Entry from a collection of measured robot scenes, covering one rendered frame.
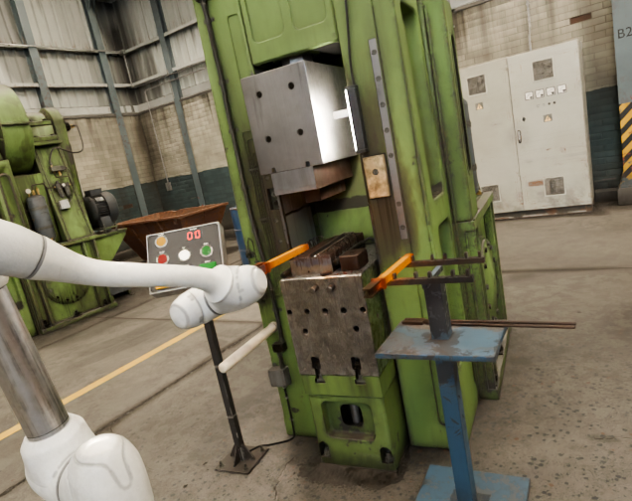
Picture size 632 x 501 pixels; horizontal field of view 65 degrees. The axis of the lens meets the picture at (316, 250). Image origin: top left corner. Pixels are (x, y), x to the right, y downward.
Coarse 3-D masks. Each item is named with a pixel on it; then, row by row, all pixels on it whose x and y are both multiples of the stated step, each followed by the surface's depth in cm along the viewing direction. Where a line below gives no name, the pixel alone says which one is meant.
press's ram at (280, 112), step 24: (264, 72) 197; (288, 72) 193; (312, 72) 195; (336, 72) 217; (264, 96) 200; (288, 96) 196; (312, 96) 193; (336, 96) 215; (264, 120) 203; (288, 120) 198; (312, 120) 194; (336, 120) 212; (264, 144) 205; (288, 144) 201; (312, 144) 197; (336, 144) 210; (264, 168) 208; (288, 168) 204
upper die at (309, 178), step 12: (300, 168) 202; (312, 168) 199; (324, 168) 209; (336, 168) 220; (348, 168) 233; (276, 180) 208; (288, 180) 205; (300, 180) 203; (312, 180) 201; (324, 180) 208; (336, 180) 219; (276, 192) 209; (288, 192) 207
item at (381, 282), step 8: (408, 256) 181; (400, 264) 173; (384, 272) 166; (392, 272) 166; (376, 280) 158; (384, 280) 157; (368, 288) 151; (376, 288) 156; (384, 288) 158; (368, 296) 151
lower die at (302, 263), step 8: (352, 232) 244; (328, 240) 241; (352, 240) 230; (360, 240) 239; (312, 248) 234; (320, 248) 220; (336, 248) 217; (344, 248) 220; (296, 256) 221; (304, 256) 213; (320, 256) 208; (328, 256) 207; (296, 264) 214; (304, 264) 213; (312, 264) 211; (320, 264) 209; (328, 264) 208; (296, 272) 215; (304, 272) 214; (312, 272) 212
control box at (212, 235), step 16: (208, 224) 222; (176, 240) 221; (192, 240) 220; (208, 240) 220; (224, 240) 226; (176, 256) 219; (192, 256) 218; (208, 256) 217; (224, 256) 219; (176, 288) 214
